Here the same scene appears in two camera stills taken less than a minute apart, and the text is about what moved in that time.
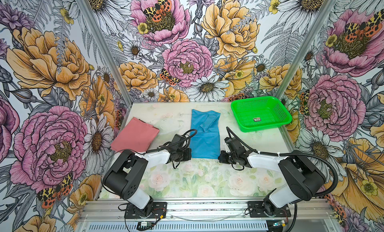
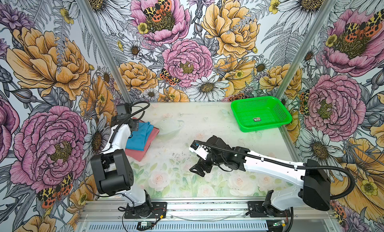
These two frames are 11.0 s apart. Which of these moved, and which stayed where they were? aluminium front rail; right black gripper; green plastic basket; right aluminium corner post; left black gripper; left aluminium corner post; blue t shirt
Moved: blue t shirt; left black gripper; right black gripper
Stayed: left aluminium corner post; green plastic basket; aluminium front rail; right aluminium corner post
